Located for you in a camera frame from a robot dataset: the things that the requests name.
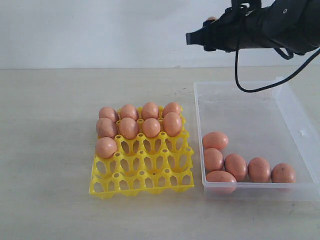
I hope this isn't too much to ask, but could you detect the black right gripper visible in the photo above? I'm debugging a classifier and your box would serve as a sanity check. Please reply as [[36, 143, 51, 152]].
[[185, 0, 262, 53]]

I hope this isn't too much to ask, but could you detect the brown egg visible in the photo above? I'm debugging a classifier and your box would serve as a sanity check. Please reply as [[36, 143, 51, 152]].
[[248, 157, 271, 183], [206, 170, 237, 183], [224, 153, 248, 182], [95, 137, 118, 159], [204, 148, 224, 172], [96, 117, 118, 139], [202, 131, 229, 150], [142, 118, 161, 138], [163, 112, 182, 137], [206, 16, 217, 21], [119, 117, 139, 140], [271, 162, 296, 183]]

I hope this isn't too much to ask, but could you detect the brown egg packed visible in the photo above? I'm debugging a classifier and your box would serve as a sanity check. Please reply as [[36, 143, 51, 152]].
[[98, 106, 119, 123], [162, 102, 181, 117], [120, 104, 139, 121], [141, 102, 159, 120]]

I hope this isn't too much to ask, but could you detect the clear plastic container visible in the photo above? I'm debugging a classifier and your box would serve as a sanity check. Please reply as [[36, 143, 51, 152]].
[[194, 81, 320, 201]]

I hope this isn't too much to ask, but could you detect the yellow plastic egg tray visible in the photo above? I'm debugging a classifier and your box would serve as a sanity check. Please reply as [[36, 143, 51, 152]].
[[88, 104, 195, 200]]

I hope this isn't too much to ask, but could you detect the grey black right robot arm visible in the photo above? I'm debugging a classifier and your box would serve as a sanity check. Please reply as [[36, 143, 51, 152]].
[[185, 0, 320, 56]]

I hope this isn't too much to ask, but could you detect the black camera cable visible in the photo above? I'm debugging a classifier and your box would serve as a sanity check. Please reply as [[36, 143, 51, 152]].
[[231, 0, 320, 94]]

